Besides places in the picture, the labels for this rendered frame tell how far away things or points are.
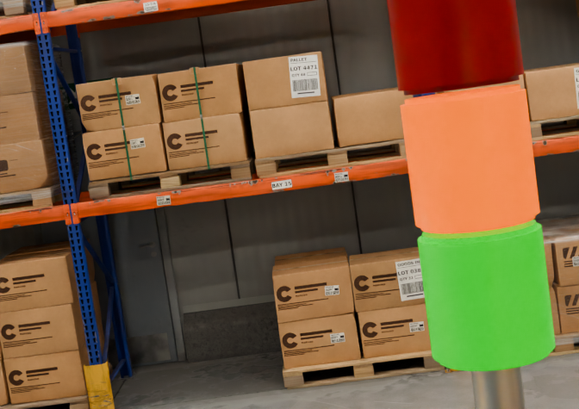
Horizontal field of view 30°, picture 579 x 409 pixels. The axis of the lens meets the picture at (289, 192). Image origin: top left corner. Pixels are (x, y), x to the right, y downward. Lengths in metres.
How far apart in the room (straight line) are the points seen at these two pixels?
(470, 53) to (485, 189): 0.05
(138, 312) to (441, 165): 9.10
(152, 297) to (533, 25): 3.99
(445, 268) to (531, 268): 0.03
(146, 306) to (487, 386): 9.04
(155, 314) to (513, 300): 9.07
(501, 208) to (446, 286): 0.04
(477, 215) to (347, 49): 8.81
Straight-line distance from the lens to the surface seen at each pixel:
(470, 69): 0.41
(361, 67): 9.22
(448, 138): 0.42
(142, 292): 9.45
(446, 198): 0.42
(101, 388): 8.26
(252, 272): 9.38
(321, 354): 8.19
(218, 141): 7.97
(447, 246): 0.42
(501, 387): 0.45
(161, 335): 9.51
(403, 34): 0.42
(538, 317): 0.44
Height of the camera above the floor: 2.28
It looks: 6 degrees down
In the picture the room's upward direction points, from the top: 8 degrees counter-clockwise
